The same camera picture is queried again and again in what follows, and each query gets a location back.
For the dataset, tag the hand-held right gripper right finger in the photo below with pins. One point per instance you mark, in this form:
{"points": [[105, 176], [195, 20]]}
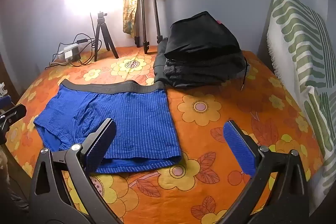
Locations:
{"points": [[240, 148]]}

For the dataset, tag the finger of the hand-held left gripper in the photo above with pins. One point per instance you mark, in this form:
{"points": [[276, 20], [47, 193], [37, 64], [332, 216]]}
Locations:
{"points": [[12, 115]]}

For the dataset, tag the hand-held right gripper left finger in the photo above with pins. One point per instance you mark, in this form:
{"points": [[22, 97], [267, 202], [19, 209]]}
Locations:
{"points": [[99, 145]]}

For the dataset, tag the blue striped boxer pants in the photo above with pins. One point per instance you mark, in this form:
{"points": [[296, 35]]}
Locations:
{"points": [[126, 119]]}

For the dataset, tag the orange floral bed sheet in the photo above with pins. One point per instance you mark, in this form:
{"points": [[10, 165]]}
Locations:
{"points": [[210, 140]]}

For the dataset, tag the white power adapter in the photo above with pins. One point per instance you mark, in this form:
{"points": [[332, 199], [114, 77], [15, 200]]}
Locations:
{"points": [[70, 52]]}

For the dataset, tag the pile of black clothes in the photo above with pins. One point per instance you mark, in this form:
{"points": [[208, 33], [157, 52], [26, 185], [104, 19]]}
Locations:
{"points": [[202, 53]]}

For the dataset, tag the green white patterned pillow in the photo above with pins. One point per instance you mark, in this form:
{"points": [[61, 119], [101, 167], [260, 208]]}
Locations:
{"points": [[299, 61]]}

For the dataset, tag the small black tripod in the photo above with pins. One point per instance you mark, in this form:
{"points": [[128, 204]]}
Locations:
{"points": [[101, 29]]}

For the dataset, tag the tall black tripod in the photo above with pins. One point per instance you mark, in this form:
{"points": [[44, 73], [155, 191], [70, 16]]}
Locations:
{"points": [[147, 3]]}

